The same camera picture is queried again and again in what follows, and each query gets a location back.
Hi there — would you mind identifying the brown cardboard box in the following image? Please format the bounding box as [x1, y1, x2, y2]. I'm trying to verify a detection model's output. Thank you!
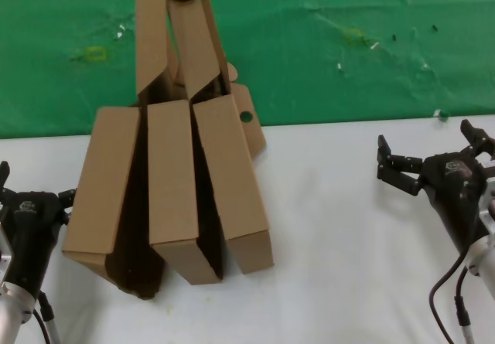
[146, 0, 230, 285]
[191, 0, 275, 276]
[61, 0, 171, 301]

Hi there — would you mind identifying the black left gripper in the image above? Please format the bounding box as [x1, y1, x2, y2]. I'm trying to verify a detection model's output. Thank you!
[0, 161, 78, 289]

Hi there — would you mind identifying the green table cloth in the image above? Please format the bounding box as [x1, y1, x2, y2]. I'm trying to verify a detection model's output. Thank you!
[0, 0, 495, 141]

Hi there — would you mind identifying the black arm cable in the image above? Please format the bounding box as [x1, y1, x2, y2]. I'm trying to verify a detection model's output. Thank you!
[32, 289, 62, 344]
[428, 249, 471, 344]
[454, 264, 476, 344]

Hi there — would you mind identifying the yellow square tape marking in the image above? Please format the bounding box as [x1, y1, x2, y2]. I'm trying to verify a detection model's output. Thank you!
[84, 46, 108, 63]

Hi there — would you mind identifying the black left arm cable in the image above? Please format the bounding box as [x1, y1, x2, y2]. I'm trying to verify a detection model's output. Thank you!
[32, 289, 62, 344]

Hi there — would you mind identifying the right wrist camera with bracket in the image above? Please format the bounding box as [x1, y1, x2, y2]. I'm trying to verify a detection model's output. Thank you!
[478, 157, 495, 240]

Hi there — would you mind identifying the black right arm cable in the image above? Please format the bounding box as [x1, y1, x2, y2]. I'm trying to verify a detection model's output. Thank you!
[428, 249, 471, 344]
[454, 264, 476, 344]

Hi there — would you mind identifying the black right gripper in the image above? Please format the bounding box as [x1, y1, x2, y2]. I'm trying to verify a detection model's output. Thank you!
[377, 119, 495, 253]

